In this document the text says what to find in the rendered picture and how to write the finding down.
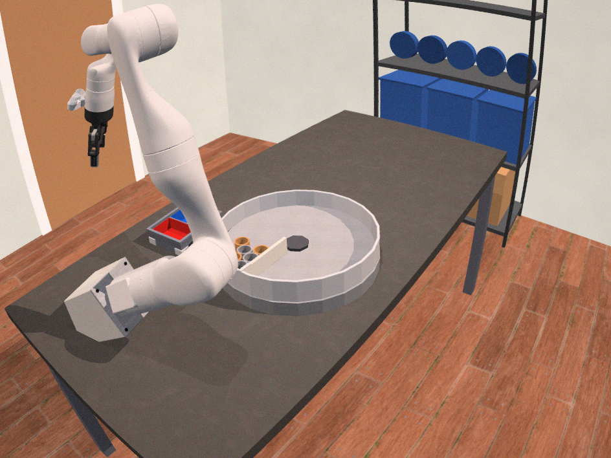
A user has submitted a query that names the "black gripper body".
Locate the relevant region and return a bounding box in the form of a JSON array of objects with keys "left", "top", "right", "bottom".
[{"left": 84, "top": 106, "right": 114, "bottom": 139}]

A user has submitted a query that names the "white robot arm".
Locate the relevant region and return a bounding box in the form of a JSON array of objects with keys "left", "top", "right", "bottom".
[{"left": 67, "top": 4, "right": 238, "bottom": 317}]

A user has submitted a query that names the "white round turntable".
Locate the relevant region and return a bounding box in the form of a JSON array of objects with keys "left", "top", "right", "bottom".
[{"left": 222, "top": 190, "right": 380, "bottom": 316}]

